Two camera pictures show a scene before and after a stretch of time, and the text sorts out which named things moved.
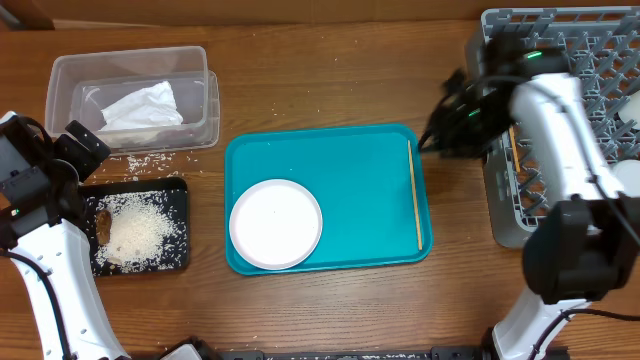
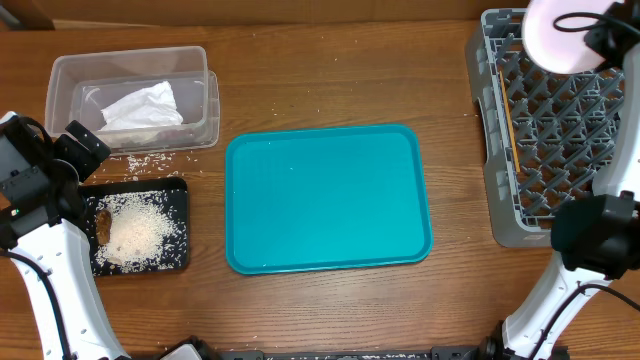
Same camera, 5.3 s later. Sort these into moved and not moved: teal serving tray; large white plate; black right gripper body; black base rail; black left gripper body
Moved: large white plate; black right gripper body
Not moved: teal serving tray; black left gripper body; black base rail
